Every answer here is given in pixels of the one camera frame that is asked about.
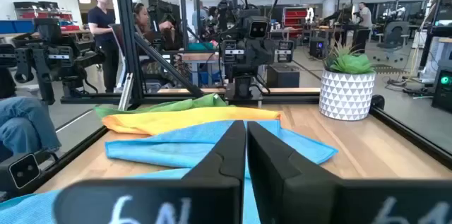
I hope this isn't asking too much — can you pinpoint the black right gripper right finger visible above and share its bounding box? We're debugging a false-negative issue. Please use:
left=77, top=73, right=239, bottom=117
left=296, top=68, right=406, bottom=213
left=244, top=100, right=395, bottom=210
left=246, top=121, right=452, bottom=224

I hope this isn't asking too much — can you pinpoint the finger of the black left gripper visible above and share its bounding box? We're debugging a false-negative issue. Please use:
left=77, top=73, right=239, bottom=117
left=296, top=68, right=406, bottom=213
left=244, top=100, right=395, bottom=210
left=260, top=38, right=277, bottom=71
left=244, top=38, right=261, bottom=71

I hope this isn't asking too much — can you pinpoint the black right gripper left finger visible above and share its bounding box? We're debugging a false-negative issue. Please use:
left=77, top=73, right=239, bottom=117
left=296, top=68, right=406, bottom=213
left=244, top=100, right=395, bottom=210
left=52, top=119, right=247, bottom=224

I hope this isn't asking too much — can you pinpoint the green microfiber towel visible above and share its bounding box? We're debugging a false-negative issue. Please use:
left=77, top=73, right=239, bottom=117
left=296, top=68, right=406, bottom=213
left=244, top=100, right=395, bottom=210
left=94, top=93, right=229, bottom=119

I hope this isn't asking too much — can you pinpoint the orange microfiber towel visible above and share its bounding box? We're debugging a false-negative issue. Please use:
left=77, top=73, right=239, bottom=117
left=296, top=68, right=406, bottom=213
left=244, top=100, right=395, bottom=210
left=101, top=106, right=283, bottom=136

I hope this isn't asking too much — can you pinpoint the black box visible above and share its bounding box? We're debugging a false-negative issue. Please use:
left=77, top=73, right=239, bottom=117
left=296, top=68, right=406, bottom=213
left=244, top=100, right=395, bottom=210
left=266, top=63, right=301, bottom=89

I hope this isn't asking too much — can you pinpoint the red storage shelf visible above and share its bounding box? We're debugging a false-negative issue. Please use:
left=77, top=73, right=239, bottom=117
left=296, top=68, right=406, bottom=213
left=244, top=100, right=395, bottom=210
left=282, top=6, right=309, bottom=30

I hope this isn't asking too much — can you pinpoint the person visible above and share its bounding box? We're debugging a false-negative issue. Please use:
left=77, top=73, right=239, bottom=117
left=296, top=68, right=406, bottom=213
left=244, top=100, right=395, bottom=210
left=87, top=0, right=121, bottom=94
left=133, top=2, right=177, bottom=52
left=352, top=1, right=374, bottom=54
left=0, top=95, right=63, bottom=163
left=192, top=1, right=210, bottom=37

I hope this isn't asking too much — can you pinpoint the black computer tower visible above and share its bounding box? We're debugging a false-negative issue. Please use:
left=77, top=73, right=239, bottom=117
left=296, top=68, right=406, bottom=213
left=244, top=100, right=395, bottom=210
left=309, top=36, right=328, bottom=59

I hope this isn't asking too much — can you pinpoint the succulent in white patterned pot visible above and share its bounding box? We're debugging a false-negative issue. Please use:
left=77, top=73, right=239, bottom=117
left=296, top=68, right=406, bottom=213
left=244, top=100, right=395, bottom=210
left=319, top=40, right=377, bottom=122

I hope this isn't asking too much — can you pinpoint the grey office chair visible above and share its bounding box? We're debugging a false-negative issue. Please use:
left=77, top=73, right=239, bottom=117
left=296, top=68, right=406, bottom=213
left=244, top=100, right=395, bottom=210
left=373, top=20, right=411, bottom=63

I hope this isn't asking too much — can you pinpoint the black computer with green light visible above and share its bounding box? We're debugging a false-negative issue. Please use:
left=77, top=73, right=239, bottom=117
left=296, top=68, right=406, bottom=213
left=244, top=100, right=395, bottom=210
left=431, top=66, right=452, bottom=114

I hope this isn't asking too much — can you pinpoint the blue storage bin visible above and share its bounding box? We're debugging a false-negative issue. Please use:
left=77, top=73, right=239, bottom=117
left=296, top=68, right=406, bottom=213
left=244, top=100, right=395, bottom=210
left=0, top=20, right=35, bottom=35

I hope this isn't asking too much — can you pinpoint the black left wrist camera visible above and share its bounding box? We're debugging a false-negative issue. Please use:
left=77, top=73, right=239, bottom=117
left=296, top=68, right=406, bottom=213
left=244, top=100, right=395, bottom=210
left=243, top=8, right=272, bottom=40

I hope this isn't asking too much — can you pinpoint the black table-level camera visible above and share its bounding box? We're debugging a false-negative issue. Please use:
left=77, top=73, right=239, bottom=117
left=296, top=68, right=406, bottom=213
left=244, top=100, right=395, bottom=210
left=0, top=152, right=42, bottom=199

